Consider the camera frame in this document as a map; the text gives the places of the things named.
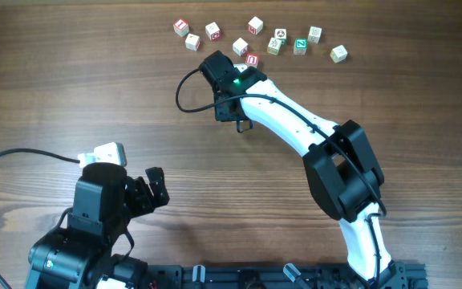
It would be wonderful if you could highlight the yellow sided wooden block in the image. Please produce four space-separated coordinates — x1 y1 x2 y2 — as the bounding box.
330 45 348 63

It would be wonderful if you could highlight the plain wooden block red side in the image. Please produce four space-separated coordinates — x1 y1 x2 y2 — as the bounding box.
185 33 201 51

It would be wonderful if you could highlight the green letter Z block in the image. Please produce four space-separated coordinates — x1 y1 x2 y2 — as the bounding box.
294 39 308 55

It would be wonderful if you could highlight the wooden block pattern top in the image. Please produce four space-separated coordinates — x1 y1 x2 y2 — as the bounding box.
307 26 322 44

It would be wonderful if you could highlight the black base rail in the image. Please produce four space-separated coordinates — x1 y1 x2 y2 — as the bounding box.
140 262 429 289

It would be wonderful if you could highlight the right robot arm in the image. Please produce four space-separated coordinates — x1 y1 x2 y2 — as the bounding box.
199 51 391 284

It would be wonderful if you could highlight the right camera cable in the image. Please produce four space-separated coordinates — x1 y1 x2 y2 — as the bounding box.
174 67 388 282

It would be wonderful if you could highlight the wooden block near centre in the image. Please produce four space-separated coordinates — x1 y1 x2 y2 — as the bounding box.
233 38 249 56

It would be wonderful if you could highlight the wooden block yellow side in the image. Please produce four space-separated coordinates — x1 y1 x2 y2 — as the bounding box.
267 38 282 55

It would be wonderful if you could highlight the wooden block animal face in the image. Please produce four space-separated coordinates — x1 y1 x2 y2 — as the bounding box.
274 28 287 45

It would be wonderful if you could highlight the wooden block red letter side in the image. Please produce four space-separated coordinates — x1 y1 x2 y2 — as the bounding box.
248 16 264 35

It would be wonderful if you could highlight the wooden block red picture side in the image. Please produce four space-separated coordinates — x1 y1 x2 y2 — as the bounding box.
205 22 221 41

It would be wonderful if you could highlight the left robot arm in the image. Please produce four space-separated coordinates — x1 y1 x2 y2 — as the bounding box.
26 163 169 288

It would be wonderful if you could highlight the wooden block red U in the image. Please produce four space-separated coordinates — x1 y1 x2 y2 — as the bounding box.
245 53 259 68

